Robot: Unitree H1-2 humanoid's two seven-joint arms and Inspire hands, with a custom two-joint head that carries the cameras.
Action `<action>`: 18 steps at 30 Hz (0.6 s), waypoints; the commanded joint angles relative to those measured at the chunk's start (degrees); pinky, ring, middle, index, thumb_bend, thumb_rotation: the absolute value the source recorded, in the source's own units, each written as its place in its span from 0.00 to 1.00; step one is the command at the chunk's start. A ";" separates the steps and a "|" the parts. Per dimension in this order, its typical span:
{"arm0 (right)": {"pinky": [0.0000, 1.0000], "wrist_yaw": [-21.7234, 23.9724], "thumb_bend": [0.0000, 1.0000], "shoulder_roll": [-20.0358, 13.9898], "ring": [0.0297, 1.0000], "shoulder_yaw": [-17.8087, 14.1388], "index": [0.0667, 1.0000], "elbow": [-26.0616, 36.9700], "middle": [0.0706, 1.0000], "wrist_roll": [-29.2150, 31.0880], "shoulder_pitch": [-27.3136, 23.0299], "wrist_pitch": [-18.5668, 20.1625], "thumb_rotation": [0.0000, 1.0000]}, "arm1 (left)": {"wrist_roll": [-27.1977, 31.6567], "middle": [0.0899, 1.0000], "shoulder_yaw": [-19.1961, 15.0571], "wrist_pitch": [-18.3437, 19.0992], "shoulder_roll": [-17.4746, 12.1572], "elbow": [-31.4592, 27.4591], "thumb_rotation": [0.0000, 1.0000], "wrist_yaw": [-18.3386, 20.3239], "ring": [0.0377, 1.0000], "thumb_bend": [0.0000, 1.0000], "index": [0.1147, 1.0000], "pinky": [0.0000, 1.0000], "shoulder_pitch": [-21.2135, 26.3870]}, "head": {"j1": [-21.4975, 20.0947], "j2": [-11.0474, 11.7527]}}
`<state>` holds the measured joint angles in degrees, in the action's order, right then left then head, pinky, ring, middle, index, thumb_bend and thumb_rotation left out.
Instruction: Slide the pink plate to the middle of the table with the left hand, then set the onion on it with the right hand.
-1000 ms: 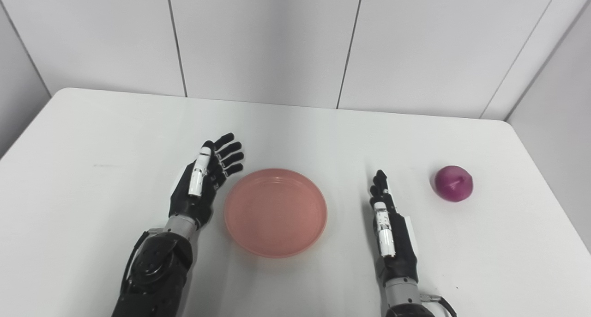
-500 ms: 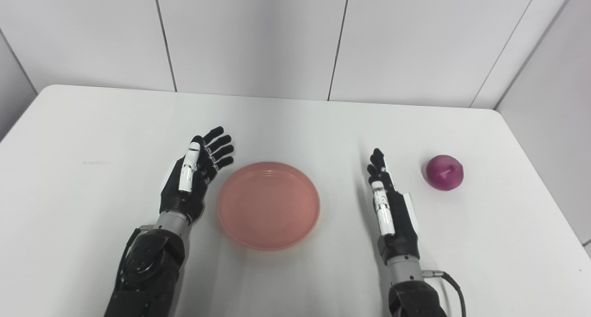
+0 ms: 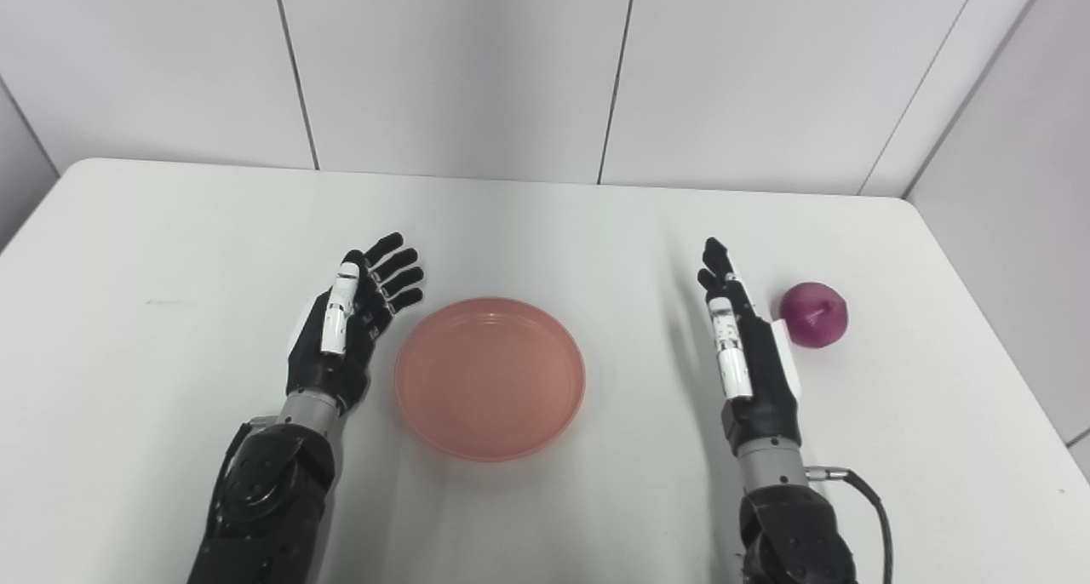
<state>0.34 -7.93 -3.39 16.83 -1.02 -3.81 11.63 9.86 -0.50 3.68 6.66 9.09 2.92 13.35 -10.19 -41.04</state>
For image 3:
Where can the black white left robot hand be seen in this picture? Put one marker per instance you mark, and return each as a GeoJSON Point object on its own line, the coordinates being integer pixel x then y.
{"type": "Point", "coordinates": [328, 354]}

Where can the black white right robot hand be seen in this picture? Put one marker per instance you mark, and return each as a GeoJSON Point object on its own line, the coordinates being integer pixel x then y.
{"type": "Point", "coordinates": [754, 380]}

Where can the purple red onion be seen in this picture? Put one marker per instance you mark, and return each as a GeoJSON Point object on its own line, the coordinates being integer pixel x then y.
{"type": "Point", "coordinates": [817, 316]}

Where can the pink round plate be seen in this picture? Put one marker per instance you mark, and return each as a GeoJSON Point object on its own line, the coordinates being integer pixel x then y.
{"type": "Point", "coordinates": [490, 378]}

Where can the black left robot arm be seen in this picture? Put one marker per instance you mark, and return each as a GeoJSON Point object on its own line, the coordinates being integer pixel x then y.
{"type": "Point", "coordinates": [264, 499]}

